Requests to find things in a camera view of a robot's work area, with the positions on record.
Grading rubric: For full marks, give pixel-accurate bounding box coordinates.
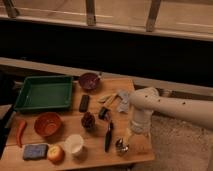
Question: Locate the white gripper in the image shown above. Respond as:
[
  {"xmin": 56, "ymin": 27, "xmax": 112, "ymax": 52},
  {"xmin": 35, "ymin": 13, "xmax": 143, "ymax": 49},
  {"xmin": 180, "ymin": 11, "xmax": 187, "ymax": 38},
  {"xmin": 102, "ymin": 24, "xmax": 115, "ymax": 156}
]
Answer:
[{"xmin": 122, "ymin": 108, "xmax": 153, "ymax": 153}]

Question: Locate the shiny metal cup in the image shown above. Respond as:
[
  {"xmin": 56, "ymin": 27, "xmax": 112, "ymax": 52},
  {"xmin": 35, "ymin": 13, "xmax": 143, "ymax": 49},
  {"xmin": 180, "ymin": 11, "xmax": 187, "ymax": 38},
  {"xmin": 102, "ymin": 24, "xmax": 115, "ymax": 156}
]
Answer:
[{"xmin": 115, "ymin": 138, "xmax": 129, "ymax": 156}]

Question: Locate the white plastic cup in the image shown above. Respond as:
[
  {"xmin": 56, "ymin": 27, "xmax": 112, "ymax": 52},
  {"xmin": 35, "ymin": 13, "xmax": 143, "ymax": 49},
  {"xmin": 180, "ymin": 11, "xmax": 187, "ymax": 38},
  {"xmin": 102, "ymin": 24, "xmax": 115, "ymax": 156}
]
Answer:
[{"xmin": 64, "ymin": 134, "xmax": 84, "ymax": 156}]

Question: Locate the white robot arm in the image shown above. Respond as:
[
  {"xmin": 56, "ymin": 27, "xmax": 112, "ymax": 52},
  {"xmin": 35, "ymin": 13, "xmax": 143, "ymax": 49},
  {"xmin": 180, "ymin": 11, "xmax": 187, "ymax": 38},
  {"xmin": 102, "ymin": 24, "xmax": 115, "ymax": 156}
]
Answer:
[{"xmin": 120, "ymin": 87, "xmax": 213, "ymax": 151}]

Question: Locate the green plastic tray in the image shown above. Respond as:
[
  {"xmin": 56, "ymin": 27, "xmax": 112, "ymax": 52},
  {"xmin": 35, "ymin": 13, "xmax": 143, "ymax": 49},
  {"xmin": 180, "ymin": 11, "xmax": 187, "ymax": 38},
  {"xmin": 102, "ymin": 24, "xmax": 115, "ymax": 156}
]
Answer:
[{"xmin": 14, "ymin": 75, "xmax": 73, "ymax": 113}]

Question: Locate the grey crumpled cloth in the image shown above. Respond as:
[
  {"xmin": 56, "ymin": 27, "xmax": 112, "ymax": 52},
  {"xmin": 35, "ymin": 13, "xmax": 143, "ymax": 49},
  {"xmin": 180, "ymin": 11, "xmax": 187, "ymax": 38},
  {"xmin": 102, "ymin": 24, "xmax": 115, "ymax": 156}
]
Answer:
[{"xmin": 116, "ymin": 90, "xmax": 129, "ymax": 113}]

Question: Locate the small black clip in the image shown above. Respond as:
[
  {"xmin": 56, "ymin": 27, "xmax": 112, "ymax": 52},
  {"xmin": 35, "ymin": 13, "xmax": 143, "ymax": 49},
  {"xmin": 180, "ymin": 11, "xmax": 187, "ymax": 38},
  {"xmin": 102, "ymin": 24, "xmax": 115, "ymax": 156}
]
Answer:
[{"xmin": 98, "ymin": 107, "xmax": 110, "ymax": 121}]

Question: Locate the wooden table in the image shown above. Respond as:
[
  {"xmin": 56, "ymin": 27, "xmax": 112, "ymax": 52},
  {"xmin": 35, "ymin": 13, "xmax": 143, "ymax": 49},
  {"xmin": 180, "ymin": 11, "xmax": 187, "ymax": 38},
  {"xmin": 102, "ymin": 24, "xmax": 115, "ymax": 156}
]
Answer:
[{"xmin": 0, "ymin": 78, "xmax": 155, "ymax": 171}]

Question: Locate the black rectangular block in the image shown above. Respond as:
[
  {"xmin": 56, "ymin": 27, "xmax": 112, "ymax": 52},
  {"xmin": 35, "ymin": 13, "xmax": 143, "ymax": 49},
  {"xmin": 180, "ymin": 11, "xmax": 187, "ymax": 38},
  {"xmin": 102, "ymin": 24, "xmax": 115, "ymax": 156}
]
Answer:
[{"xmin": 79, "ymin": 95, "xmax": 90, "ymax": 112}]

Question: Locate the purple bowl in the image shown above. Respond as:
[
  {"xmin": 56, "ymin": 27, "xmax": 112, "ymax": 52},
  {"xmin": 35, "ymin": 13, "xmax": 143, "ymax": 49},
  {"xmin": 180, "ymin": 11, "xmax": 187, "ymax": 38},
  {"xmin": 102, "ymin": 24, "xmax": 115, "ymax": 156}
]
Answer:
[{"xmin": 78, "ymin": 73, "xmax": 100, "ymax": 90}]

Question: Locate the red apple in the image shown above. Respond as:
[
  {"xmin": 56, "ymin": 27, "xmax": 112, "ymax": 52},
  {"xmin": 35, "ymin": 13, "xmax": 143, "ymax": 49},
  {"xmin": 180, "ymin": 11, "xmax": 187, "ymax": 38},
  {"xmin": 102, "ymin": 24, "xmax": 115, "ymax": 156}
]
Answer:
[{"xmin": 47, "ymin": 145, "xmax": 64, "ymax": 163}]

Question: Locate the orange bowl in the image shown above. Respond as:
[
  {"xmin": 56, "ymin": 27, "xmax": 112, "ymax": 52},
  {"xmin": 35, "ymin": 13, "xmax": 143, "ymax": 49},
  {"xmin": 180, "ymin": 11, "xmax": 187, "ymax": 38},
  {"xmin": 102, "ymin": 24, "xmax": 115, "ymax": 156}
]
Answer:
[{"xmin": 34, "ymin": 112, "xmax": 62, "ymax": 137}]

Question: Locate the blue sponge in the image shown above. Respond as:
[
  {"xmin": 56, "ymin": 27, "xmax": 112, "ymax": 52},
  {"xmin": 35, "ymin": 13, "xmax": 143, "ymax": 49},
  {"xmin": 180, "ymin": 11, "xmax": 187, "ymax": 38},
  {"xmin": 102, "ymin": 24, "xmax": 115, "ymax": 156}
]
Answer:
[{"xmin": 23, "ymin": 144, "xmax": 48, "ymax": 160}]

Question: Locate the red chili pepper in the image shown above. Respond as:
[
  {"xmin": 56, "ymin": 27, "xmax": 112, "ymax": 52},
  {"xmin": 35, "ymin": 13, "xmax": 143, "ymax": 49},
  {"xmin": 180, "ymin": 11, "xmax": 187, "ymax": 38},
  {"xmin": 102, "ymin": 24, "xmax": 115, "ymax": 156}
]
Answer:
[{"xmin": 16, "ymin": 120, "xmax": 27, "ymax": 147}]

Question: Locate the black handled knife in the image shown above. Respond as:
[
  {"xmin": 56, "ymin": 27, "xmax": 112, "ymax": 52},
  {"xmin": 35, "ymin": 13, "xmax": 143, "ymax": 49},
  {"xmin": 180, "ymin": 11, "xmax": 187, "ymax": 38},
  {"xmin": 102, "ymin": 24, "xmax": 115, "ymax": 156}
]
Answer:
[{"xmin": 104, "ymin": 121, "xmax": 114, "ymax": 152}]

